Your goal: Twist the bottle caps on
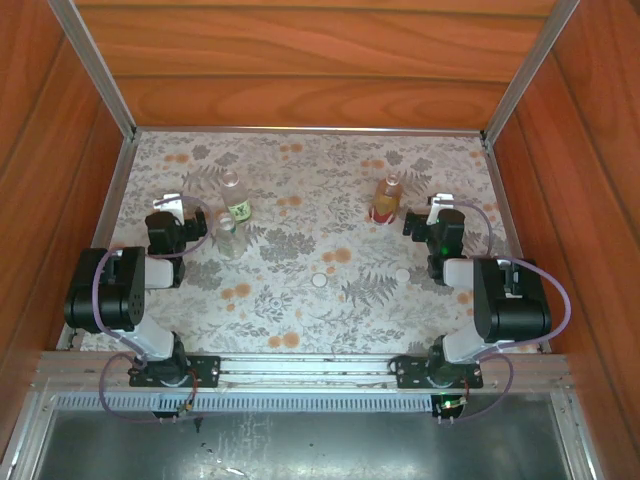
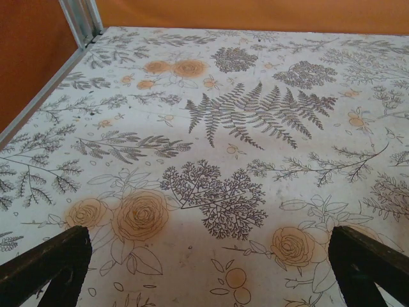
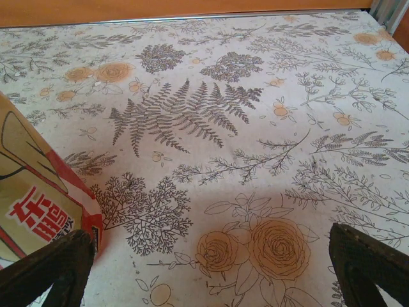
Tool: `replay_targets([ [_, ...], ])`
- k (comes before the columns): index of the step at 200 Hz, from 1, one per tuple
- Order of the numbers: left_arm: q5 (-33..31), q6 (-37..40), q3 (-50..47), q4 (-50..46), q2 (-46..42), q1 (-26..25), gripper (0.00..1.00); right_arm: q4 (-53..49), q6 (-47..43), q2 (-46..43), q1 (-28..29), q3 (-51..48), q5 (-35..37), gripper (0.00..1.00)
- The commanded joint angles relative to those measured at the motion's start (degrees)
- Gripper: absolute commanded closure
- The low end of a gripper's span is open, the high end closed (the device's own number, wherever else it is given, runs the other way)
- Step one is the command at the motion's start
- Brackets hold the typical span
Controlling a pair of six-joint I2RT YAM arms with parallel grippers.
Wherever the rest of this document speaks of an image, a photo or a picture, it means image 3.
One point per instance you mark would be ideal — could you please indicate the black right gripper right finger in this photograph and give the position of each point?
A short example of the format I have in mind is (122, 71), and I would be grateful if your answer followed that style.
(367, 272)

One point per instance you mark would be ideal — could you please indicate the aluminium frame post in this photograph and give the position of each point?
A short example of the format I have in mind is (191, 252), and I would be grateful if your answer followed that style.
(390, 12)

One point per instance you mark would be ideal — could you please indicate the aluminium frame rail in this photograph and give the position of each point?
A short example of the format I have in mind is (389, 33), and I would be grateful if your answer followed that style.
(191, 18)

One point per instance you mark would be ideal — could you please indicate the floral print tablecloth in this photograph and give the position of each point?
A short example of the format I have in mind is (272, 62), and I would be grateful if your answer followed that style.
(204, 144)

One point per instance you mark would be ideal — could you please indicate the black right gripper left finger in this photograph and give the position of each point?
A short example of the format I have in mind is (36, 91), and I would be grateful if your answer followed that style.
(48, 275)

